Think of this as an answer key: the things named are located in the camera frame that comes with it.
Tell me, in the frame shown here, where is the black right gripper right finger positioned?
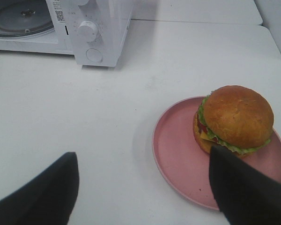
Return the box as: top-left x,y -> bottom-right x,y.
209,146 -> 281,225

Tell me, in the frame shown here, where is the pink round plate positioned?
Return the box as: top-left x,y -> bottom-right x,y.
152,97 -> 281,210

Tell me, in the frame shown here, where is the white microwave oven body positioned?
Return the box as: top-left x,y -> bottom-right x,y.
0,0 -> 134,67

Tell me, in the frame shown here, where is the glass turntable plate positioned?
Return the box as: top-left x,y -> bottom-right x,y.
0,0 -> 53,38

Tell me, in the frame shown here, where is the toy burger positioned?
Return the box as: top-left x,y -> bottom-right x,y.
192,85 -> 274,158

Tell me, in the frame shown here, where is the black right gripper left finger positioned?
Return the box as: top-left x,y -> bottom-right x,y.
0,152 -> 80,225

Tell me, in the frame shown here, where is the white warning label sticker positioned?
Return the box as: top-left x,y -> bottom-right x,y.
52,0 -> 65,23

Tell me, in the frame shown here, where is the round white door button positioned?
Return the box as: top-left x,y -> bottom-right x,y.
86,49 -> 103,63

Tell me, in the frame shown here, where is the white timer knob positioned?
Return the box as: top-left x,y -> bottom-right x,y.
77,21 -> 100,42

